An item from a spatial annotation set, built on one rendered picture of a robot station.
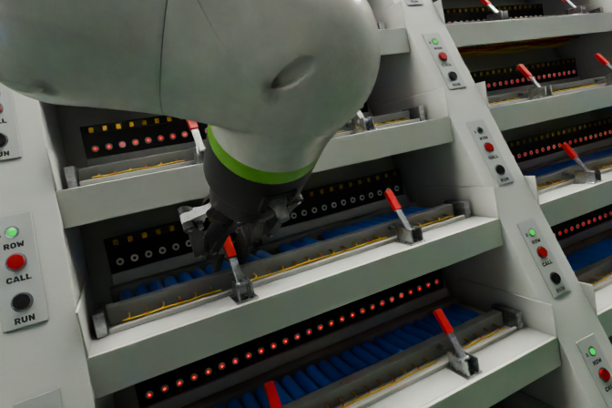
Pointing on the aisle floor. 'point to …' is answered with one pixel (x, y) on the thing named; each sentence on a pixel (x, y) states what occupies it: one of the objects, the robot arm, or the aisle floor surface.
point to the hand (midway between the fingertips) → (229, 249)
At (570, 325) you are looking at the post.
